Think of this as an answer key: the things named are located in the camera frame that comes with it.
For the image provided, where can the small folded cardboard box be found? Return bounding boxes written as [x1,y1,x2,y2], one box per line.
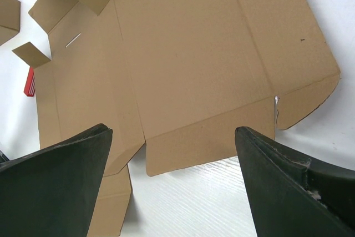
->
[0,0,21,45]

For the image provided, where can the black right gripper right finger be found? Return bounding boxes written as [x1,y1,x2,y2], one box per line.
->
[235,127,354,236]

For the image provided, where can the brown cardboard box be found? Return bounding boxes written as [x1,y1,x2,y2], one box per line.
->
[29,0,340,236]

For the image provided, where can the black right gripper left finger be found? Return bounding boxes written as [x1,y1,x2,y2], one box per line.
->
[1,124,113,236]

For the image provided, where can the red rectangular block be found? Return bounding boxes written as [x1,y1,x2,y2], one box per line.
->
[24,67,36,97]

